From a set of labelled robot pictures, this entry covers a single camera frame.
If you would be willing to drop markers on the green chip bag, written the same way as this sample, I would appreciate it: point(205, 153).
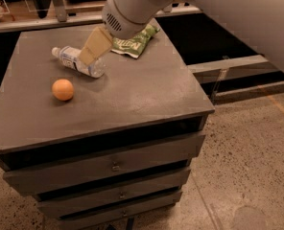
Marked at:
point(135, 46)

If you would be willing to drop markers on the orange fruit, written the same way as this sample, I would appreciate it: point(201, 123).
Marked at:
point(63, 90)

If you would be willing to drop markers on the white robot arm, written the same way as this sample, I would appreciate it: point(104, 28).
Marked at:
point(258, 23)

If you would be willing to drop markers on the bottom grey drawer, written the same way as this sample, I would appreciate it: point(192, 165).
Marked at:
point(121, 211)

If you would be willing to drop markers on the grey drawer cabinet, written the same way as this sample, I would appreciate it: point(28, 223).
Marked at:
point(136, 101)

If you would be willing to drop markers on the grey drawer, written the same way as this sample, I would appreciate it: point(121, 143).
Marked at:
point(121, 211)
point(119, 192)
point(49, 177)

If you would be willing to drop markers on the middle grey drawer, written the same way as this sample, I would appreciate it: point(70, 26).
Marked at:
point(119, 192)

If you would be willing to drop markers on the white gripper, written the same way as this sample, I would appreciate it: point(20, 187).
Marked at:
point(122, 22)

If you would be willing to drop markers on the top grey drawer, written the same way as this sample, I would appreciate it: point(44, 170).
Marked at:
point(49, 177)

